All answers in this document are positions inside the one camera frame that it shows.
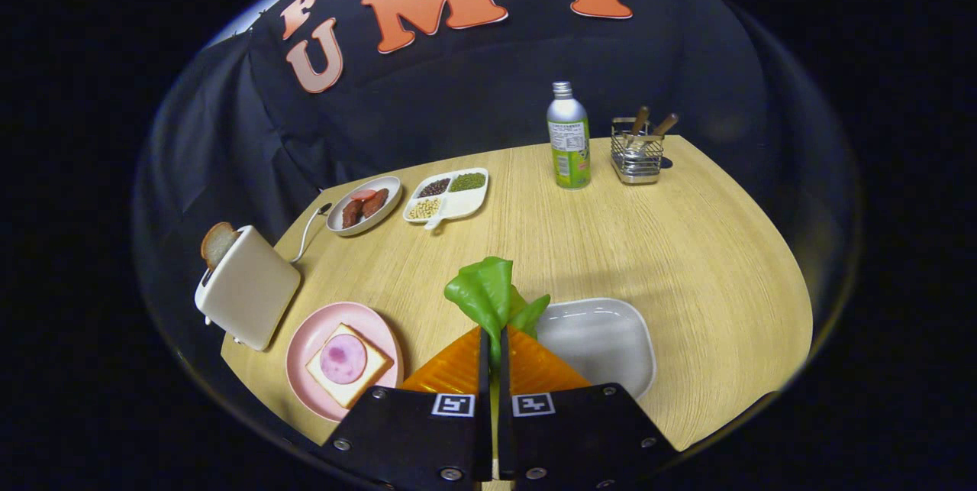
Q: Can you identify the bread slice with crust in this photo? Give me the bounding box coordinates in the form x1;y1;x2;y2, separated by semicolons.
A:
305;323;395;409

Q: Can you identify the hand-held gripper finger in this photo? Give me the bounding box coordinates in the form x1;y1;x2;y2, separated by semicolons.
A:
317;325;495;491
496;323;680;491

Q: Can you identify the metal wire utensil basket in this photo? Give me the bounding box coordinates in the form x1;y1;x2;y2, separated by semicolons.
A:
611;117;665;185

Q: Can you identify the round beige plate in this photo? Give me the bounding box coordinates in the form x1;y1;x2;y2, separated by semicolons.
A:
326;176;403;237

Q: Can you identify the white rectangular plate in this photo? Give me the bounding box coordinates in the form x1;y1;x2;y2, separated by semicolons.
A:
534;298;657;400

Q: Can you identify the pink ham slice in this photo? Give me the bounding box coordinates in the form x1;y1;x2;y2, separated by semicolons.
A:
320;334;369;385

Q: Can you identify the green metal bottle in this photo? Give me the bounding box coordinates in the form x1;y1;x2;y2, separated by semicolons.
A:
547;81;592;190

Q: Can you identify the white power cable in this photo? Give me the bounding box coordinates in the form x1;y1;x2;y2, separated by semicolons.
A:
289;203;333;264

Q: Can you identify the white toaster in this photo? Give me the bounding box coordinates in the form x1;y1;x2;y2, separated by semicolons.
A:
194;225;302;352

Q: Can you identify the white divided dish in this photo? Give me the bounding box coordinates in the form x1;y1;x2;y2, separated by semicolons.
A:
403;168;490;231

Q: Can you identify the pink round plate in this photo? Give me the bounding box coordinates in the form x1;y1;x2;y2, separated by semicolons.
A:
285;302;405;422

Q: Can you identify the green lettuce leaf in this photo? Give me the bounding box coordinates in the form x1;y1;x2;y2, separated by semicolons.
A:
444;257;551;370

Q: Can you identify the toasted bread slice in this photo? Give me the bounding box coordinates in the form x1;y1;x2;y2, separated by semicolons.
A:
201;221;239;272

